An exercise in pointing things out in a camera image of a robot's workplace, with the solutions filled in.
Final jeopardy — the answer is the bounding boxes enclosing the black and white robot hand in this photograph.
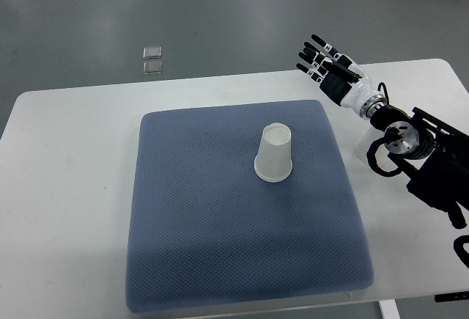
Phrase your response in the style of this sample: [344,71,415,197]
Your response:
[296,34,388,120]

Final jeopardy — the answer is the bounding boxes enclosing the white table leg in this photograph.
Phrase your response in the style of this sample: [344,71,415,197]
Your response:
[378,299,400,319]

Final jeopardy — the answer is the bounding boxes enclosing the blue grey mesh cushion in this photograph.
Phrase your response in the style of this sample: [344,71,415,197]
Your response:
[126,100,374,313]

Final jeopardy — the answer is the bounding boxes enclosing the black table bracket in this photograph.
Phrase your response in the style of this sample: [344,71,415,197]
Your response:
[434,291,469,303]

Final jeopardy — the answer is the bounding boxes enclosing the upper metal floor plate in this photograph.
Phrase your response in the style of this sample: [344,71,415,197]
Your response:
[143,45,162,59]

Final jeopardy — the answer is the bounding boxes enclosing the white paper cup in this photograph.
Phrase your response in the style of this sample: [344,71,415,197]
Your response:
[355,127,391,169]
[254,122,292,183]

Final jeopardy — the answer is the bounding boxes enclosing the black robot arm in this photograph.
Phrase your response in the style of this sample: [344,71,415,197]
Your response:
[366,82,468,230]

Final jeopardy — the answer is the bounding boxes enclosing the white paper cup on cushion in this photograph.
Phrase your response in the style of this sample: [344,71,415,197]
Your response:
[254,122,292,183]

